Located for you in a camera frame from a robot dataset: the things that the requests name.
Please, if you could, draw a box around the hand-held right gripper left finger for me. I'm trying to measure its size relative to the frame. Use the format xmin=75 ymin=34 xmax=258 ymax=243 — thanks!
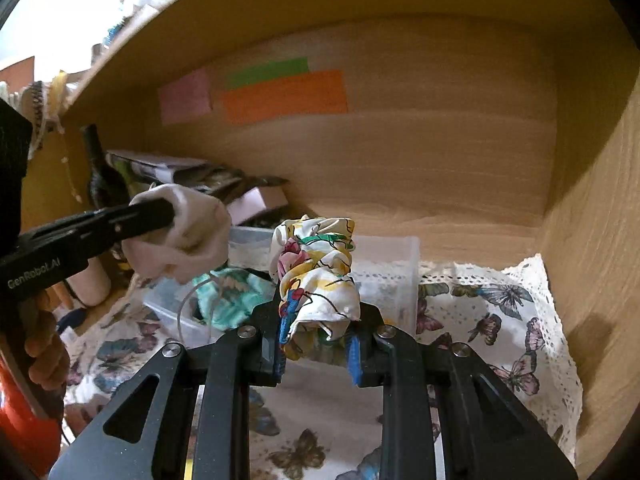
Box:
xmin=46 ymin=302 xmax=288 ymax=480

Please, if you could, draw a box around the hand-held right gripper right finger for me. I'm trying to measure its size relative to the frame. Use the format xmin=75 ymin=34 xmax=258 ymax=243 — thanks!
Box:
xmin=345 ymin=302 xmax=581 ymax=480

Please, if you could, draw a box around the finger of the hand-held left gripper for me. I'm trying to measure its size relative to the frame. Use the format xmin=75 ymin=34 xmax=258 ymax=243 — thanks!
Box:
xmin=15 ymin=198 xmax=177 ymax=266

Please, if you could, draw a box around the floral patterned cloth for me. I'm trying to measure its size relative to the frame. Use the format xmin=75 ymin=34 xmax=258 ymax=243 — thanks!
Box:
xmin=270 ymin=214 xmax=362 ymax=361

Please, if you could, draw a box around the clear plastic storage box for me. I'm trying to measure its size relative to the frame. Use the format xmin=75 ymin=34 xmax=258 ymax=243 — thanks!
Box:
xmin=142 ymin=226 xmax=421 ymax=361

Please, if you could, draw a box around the white sock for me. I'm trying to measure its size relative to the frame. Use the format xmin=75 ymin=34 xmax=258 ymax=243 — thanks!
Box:
xmin=121 ymin=184 xmax=233 ymax=285

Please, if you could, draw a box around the person's left hand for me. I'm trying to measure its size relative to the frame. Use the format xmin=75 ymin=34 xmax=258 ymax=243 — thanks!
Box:
xmin=22 ymin=290 xmax=71 ymax=391

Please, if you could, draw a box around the dark glass bottle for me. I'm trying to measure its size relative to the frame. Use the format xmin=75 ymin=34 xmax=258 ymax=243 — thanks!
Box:
xmin=80 ymin=124 xmax=132 ymax=211

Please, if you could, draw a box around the teal patterned cloth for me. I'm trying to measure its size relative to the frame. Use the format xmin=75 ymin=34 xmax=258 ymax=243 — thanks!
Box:
xmin=192 ymin=266 xmax=276 ymax=332

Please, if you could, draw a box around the stack of papers and booklets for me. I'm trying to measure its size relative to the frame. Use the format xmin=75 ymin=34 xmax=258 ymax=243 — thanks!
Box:
xmin=106 ymin=149 xmax=288 ymax=196

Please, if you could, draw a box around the butterfly print lace mat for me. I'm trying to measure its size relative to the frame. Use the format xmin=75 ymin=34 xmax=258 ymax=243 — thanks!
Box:
xmin=60 ymin=255 xmax=585 ymax=480

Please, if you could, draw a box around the pink cardboard box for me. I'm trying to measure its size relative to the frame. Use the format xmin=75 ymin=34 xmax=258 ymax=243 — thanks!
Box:
xmin=226 ymin=186 xmax=290 ymax=226

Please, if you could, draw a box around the pink sticky note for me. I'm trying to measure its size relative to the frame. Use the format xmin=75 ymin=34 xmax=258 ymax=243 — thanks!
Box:
xmin=158 ymin=68 xmax=213 ymax=126

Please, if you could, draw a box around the person's red sleeve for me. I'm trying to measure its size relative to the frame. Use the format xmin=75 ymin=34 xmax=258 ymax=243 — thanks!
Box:
xmin=0 ymin=360 xmax=63 ymax=480

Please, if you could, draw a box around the orange sticky note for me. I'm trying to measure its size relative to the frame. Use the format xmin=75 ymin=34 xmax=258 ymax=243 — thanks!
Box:
xmin=222 ymin=69 xmax=349 ymax=126

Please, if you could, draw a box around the green sticky note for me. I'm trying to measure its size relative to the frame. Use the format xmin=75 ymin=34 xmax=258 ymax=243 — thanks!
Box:
xmin=226 ymin=57 xmax=311 ymax=90

